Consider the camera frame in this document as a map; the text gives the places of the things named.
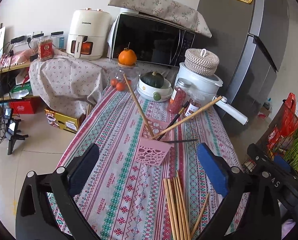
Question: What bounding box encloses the wooden chopstick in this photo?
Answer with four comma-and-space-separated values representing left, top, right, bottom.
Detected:
191, 192, 210, 238
123, 74, 154, 136
163, 178, 177, 240
176, 171, 191, 240
167, 178, 180, 239
173, 177, 186, 240
150, 96, 223, 139

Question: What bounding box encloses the black chopstick gold band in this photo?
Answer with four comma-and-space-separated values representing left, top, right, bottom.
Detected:
167, 101, 189, 128

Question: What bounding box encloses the red plastic bag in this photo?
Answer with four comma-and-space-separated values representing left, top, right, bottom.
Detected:
266, 93, 298, 152

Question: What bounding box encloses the black tripod stand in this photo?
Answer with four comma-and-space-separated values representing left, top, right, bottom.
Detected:
4, 108, 29, 155

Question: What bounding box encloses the yellow cardboard box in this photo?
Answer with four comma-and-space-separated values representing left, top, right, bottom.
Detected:
45, 108, 86, 133

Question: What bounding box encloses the patterned tablecloth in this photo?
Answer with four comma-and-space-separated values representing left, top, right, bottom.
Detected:
59, 88, 240, 239

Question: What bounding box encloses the red cardboard box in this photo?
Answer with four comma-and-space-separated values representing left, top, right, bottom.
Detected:
9, 98, 41, 115

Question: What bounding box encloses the short labelled jar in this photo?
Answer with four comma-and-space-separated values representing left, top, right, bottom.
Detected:
184, 90, 205, 117

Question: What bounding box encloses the floral cloth on shelf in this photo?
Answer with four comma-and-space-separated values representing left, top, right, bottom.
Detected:
29, 50, 178, 118

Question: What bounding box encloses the white rice cooker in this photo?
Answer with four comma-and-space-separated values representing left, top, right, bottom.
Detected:
174, 62, 223, 101

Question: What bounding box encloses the tall red-filled jar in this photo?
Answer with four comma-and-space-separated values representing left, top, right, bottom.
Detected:
167, 78, 191, 114

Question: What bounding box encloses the glass jar with tomatoes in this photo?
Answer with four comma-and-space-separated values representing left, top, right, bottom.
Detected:
109, 62, 139, 91

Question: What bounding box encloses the woven lidded basket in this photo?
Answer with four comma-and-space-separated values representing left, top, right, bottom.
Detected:
184, 48, 220, 76

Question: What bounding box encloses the white bowl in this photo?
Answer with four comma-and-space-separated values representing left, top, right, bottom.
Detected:
137, 79, 173, 102

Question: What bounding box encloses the grey refrigerator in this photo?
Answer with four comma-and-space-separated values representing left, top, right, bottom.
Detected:
193, 0, 289, 121

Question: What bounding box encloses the red labelled jar on shelf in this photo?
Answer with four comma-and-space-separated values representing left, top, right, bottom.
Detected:
38, 35, 54, 62

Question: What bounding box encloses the green squash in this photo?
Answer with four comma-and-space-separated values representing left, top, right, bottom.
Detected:
140, 72, 164, 88

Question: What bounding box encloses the orange fruit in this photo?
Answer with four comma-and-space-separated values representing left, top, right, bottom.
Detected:
118, 48, 137, 66

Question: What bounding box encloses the white air fryer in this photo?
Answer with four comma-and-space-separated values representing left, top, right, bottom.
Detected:
66, 8, 111, 60

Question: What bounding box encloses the black microwave oven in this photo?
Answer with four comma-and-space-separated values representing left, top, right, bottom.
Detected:
108, 12, 195, 67

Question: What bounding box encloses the floral cloth on microwave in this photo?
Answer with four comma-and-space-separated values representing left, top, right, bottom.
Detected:
108, 0, 212, 38

